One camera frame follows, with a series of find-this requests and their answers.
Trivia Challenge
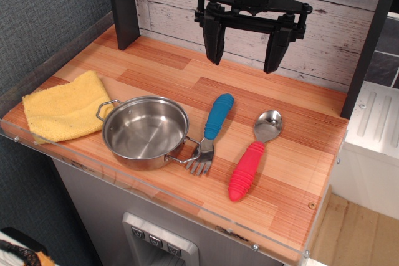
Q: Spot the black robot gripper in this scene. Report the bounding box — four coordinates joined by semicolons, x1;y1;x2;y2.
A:
195;0;312;74

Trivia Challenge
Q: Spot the red handled metal spoon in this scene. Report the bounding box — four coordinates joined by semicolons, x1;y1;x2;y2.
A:
228;110;283;202

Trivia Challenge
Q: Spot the stainless steel pot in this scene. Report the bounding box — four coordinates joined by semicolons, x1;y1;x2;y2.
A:
96;96;200;171

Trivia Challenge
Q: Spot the white toy sink unit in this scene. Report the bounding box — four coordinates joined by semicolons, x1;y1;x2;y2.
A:
329;12;399;222

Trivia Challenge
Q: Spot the yellow cloth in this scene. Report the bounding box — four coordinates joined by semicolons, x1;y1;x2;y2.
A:
22;70;113;145

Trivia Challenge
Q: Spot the clear acrylic edge guard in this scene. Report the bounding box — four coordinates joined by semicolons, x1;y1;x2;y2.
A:
1;120;314;265

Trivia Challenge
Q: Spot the silver dispenser panel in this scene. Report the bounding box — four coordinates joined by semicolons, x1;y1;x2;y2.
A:
122;212;200;265

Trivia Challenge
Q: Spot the orange black object corner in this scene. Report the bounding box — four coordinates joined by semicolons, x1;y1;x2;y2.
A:
1;240;55;266

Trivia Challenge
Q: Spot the blue handled metal fork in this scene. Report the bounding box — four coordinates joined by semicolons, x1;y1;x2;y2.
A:
186;93;234;176

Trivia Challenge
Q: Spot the dark right post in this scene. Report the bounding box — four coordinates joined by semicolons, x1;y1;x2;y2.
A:
340;0;393;119

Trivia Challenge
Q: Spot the dark post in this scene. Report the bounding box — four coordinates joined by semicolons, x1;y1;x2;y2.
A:
340;0;393;119
110;0;140;50

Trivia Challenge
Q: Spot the dark left post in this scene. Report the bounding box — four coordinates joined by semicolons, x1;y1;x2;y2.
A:
110;0;140;50

